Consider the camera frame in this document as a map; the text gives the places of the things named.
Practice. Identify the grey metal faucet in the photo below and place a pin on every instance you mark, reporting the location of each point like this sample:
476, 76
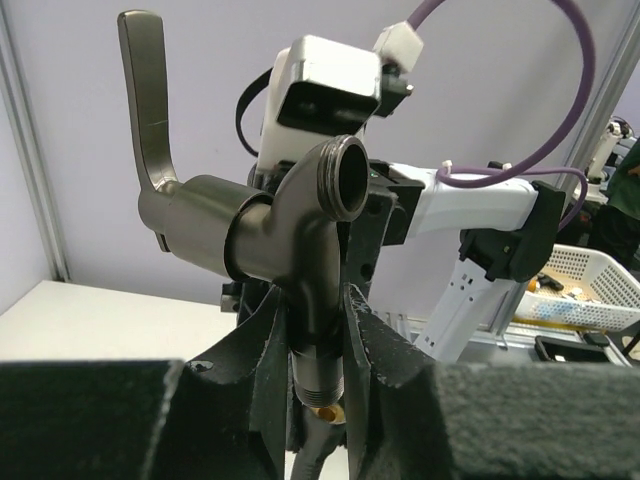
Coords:
289, 238

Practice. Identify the aluminium frame post right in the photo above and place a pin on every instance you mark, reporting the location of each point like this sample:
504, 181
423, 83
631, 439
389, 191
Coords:
615, 28

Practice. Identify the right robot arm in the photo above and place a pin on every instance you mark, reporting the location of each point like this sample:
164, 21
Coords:
507, 232

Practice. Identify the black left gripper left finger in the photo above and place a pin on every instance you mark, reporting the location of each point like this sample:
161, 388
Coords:
102, 384

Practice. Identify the white perforated basket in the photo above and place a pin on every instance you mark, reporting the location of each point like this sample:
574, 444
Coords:
597, 292

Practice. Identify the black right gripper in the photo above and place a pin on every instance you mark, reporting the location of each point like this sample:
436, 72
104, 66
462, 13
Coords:
384, 221

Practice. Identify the aluminium frame post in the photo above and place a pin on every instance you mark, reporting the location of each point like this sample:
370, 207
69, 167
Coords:
30, 154
615, 28

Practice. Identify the aluminium frame post left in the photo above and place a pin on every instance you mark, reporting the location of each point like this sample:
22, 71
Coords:
30, 154

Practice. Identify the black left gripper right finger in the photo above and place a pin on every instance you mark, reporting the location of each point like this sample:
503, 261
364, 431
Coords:
410, 417

